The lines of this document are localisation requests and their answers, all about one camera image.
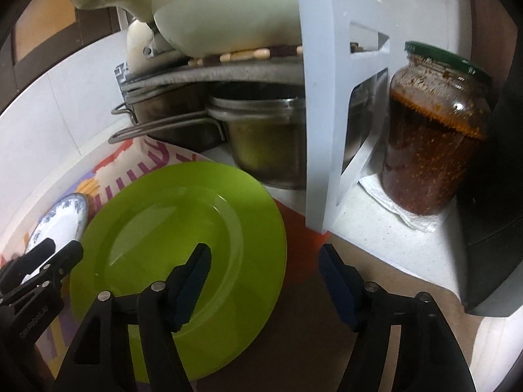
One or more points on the green plate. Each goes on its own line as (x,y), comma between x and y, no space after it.
(163,220)

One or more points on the blue patterned white plate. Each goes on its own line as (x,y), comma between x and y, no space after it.
(61,224)

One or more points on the white plastic rack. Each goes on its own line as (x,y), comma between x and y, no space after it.
(322,130)

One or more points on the cream pot with steel lid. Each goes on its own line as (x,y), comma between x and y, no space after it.
(137,45)

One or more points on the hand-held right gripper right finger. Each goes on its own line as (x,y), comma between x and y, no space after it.
(339,290)

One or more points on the black appliance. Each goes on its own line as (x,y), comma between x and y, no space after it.
(494,212)

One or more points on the glass jar with green lid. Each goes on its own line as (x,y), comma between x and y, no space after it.
(429,151)

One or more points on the white paper towel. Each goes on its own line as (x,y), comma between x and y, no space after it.
(392,204)

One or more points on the colourful patterned mat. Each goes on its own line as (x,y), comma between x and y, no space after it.
(135,159)

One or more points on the cream kettle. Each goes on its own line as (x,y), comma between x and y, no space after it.
(224,12)

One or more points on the wooden beaded trivet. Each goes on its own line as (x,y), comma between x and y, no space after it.
(245,54)

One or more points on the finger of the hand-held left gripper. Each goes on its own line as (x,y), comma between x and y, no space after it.
(65,259)
(39,253)

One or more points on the brown wooden cabinet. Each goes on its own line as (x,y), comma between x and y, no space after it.
(49,36)

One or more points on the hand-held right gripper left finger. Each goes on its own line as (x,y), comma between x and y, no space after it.
(192,286)

